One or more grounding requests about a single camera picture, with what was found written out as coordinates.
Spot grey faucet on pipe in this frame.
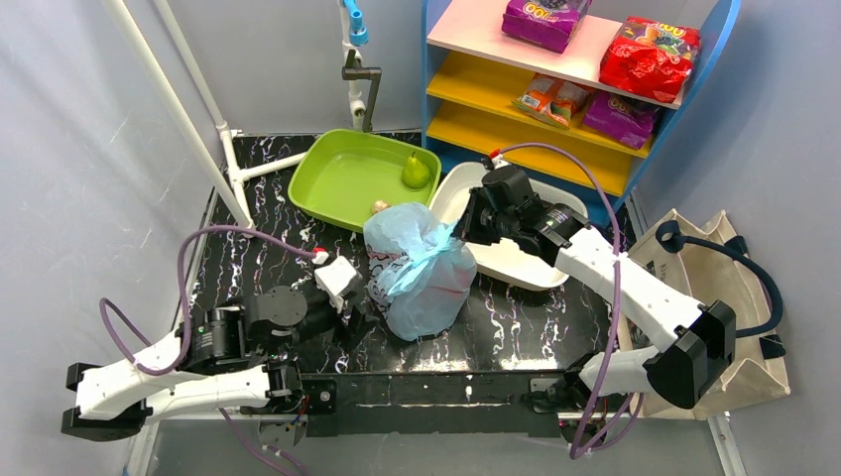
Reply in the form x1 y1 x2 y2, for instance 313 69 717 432
338 0 383 133

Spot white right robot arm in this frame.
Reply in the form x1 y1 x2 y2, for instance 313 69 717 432
453 166 736 410

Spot purple snack bag top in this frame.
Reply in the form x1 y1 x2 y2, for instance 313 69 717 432
501 0 592 54

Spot purple snack bag lower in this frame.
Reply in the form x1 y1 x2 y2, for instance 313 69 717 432
581 90 661 150

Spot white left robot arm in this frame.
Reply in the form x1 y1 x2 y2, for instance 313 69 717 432
60 257 376 442

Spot purple snack bag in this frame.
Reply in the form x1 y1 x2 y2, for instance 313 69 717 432
581 90 661 150
501 0 592 54

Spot garlic bulb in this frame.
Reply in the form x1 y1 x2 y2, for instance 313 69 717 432
371 200 391 215

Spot blue shelf with coloured boards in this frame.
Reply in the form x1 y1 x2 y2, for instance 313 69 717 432
421 1 740 224

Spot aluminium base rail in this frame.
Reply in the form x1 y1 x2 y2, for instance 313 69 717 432
121 190 751 476

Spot white pipe frame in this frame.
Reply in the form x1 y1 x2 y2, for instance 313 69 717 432
102 0 304 228

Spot light blue printed plastic bag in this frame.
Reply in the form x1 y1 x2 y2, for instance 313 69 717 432
363 202 477 341

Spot cream canvas tote bag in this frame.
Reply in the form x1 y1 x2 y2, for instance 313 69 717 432
628 209 791 419

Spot orange snack bag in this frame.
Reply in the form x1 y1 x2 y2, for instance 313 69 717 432
512 73 593 129

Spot green pear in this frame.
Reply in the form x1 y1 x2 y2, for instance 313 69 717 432
401 153 431 189

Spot green rectangular tray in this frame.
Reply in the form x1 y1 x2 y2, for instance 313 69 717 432
288 129 442 232

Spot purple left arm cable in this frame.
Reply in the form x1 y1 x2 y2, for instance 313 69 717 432
98 225 330 377

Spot red snack bag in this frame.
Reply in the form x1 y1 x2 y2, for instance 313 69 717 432
599 16 701 103

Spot white rectangular tray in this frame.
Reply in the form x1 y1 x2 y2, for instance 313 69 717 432
429 160 588 291

